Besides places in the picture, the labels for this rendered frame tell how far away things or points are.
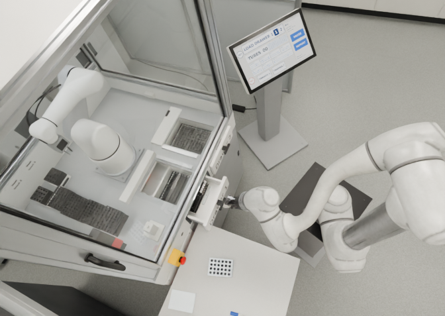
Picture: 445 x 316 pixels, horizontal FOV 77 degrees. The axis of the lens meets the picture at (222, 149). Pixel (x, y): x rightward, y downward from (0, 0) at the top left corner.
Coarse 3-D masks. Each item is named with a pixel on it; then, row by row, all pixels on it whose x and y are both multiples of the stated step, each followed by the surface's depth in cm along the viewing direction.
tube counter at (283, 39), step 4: (280, 36) 169; (284, 36) 170; (276, 40) 169; (280, 40) 170; (284, 40) 170; (268, 44) 168; (272, 44) 169; (276, 44) 169; (280, 44) 170; (264, 48) 168; (268, 48) 169; (272, 48) 169; (264, 52) 168
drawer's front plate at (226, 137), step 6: (228, 126) 167; (228, 132) 168; (222, 138) 164; (228, 138) 171; (222, 144) 163; (222, 150) 166; (216, 156) 159; (222, 156) 169; (216, 162) 160; (216, 168) 163
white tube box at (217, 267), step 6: (210, 258) 145; (216, 258) 145; (210, 264) 144; (216, 264) 146; (222, 264) 145; (228, 264) 143; (210, 270) 143; (216, 270) 142; (222, 270) 142; (228, 270) 144; (222, 276) 140; (228, 276) 140
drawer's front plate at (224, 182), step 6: (222, 180) 151; (222, 186) 150; (222, 192) 153; (216, 198) 147; (222, 198) 157; (216, 204) 147; (210, 210) 144; (210, 216) 143; (204, 222) 141; (210, 222) 146; (210, 228) 149
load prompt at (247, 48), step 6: (282, 24) 167; (270, 30) 166; (276, 30) 167; (282, 30) 168; (258, 36) 165; (264, 36) 166; (270, 36) 167; (276, 36) 168; (252, 42) 165; (258, 42) 166; (264, 42) 167; (246, 48) 165; (252, 48) 166
